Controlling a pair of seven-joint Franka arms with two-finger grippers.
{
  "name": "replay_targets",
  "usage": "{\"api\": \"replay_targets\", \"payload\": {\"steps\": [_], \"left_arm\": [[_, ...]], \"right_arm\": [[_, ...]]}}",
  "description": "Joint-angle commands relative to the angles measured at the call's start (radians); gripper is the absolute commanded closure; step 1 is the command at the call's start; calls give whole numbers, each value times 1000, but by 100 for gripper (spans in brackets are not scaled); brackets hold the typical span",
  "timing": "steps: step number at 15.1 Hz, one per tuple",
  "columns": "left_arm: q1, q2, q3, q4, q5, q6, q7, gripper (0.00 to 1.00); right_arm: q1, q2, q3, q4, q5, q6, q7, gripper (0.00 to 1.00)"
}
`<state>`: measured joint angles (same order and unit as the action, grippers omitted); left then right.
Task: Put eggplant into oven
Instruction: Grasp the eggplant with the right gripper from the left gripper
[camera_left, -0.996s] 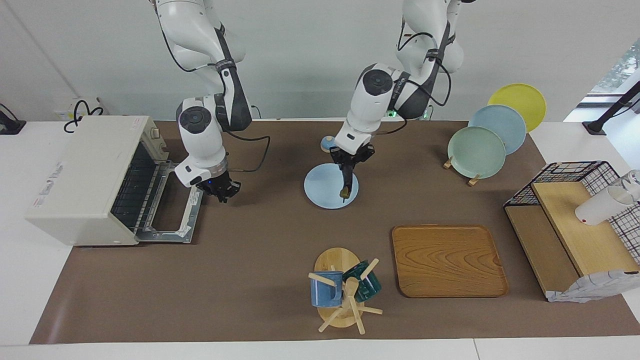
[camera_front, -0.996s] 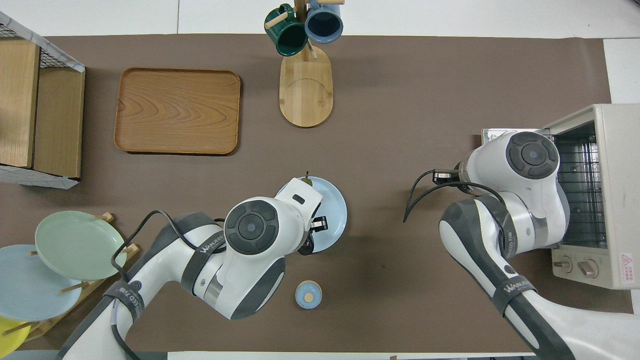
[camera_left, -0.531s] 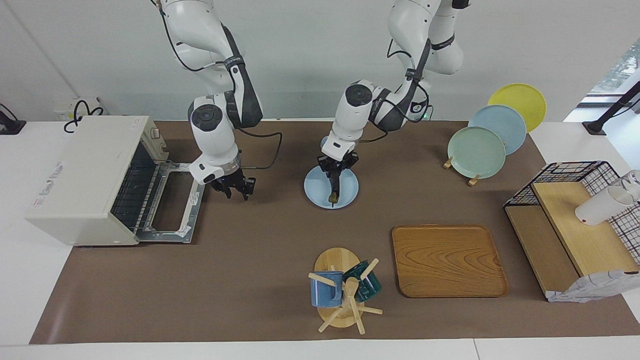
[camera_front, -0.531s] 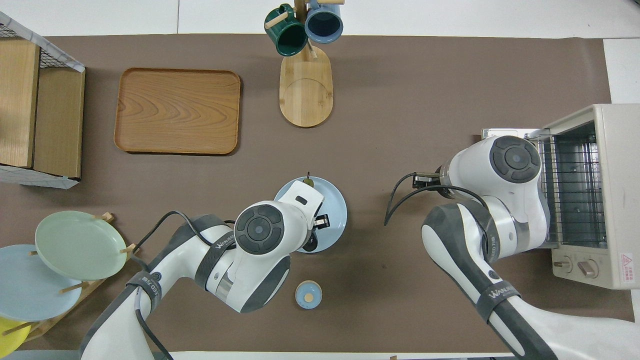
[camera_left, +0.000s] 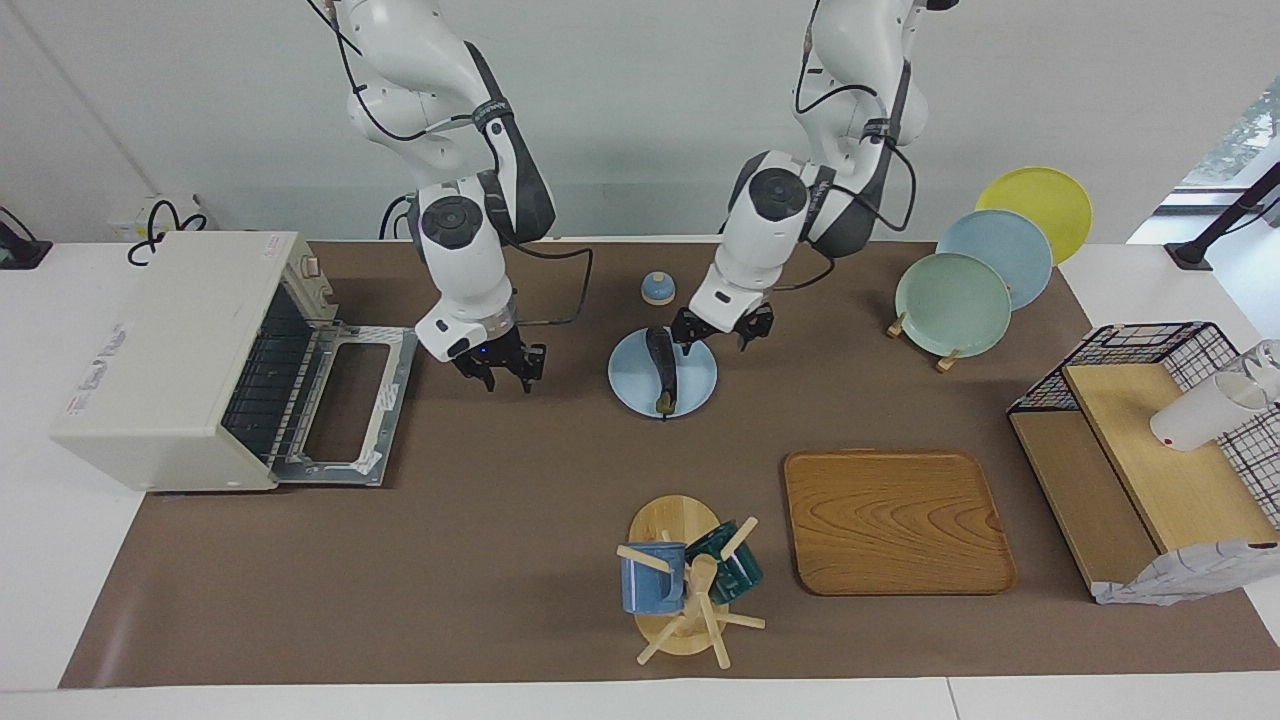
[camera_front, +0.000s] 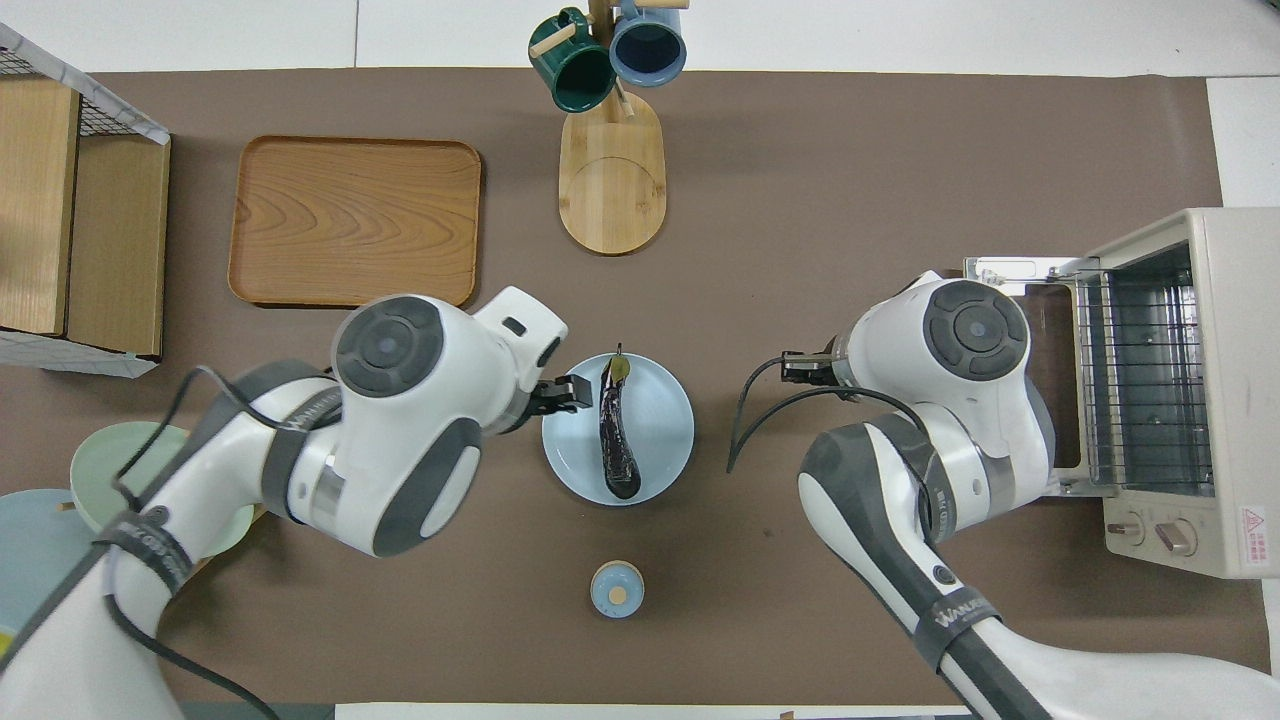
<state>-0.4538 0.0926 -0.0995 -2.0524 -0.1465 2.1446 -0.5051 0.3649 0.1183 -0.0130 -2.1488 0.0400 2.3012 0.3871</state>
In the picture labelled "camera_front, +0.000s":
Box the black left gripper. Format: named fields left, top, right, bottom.
left=522, top=373, right=596, bottom=429

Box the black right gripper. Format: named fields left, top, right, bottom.
left=782, top=349, right=842, bottom=389

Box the dark purple eggplant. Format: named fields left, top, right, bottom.
left=597, top=343, right=643, bottom=501

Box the light blue serving plate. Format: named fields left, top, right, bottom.
left=541, top=352, right=696, bottom=508

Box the metal oven rack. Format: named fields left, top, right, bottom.
left=1078, top=270, right=1217, bottom=493

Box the cream toaster oven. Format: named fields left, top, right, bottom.
left=1075, top=207, right=1280, bottom=581

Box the brown table mat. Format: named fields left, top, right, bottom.
left=0, top=68, right=1273, bottom=706

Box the small blue white bell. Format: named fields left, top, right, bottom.
left=589, top=560, right=646, bottom=620

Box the wooden mug tree stand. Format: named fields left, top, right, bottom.
left=528, top=0, right=691, bottom=257

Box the wooden tray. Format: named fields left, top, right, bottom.
left=228, top=135, right=483, bottom=311

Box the dark green mug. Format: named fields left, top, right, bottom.
left=528, top=8, right=619, bottom=114

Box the blue mug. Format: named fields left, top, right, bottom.
left=608, top=0, right=689, bottom=88

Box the pale green plate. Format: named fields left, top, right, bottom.
left=69, top=421, right=256, bottom=561

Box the light blue rack plate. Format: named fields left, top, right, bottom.
left=0, top=488, right=101, bottom=641

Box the wooden step shelf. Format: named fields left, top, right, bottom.
left=0, top=78, right=173, bottom=359

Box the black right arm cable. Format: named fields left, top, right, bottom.
left=726, top=354, right=941, bottom=477

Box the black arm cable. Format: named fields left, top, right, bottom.
left=726, top=354, right=941, bottom=477
left=100, top=365, right=337, bottom=720

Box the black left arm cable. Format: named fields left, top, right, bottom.
left=100, top=365, right=337, bottom=720

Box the wire and wood shelf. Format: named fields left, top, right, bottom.
left=0, top=22, right=173, bottom=379

